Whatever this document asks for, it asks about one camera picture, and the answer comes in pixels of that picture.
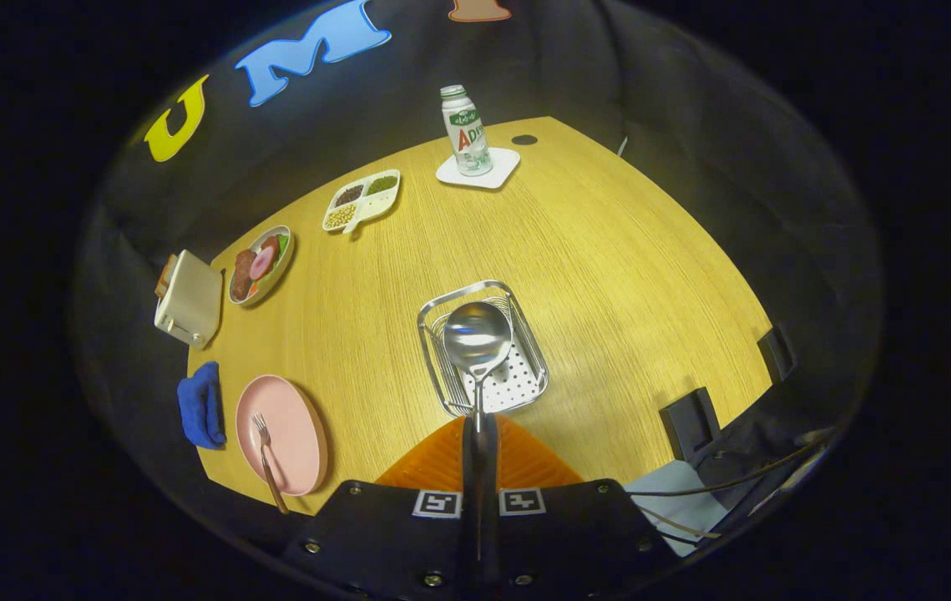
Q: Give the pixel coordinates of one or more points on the toast slices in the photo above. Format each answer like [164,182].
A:
[164,275]

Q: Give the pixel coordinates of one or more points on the pale blue sheet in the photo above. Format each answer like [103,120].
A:
[675,509]

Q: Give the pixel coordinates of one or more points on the pink plate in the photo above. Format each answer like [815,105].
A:
[295,426]

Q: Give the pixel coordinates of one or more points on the white square coaster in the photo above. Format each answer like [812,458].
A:
[505,167]

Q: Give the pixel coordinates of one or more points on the black table grommet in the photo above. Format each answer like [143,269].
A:
[524,139]

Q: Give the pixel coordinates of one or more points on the white drink bottle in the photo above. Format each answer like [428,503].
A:
[467,138]

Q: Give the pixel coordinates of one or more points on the metal fork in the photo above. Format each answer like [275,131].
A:
[268,463]

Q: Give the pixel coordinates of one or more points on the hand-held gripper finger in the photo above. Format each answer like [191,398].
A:
[470,472]
[489,472]

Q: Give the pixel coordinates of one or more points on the white toaster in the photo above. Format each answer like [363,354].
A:
[191,300]

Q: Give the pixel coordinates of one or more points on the plate of meat and vegetables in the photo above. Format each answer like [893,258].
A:
[260,263]

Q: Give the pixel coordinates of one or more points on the metal spoon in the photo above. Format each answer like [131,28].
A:
[477,334]

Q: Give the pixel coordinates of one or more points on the blue towel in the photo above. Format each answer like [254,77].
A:
[199,405]

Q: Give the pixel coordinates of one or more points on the black block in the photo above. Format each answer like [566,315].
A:
[777,355]
[690,424]

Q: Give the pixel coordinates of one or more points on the divided tray of beans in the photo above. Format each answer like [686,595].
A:
[362,200]

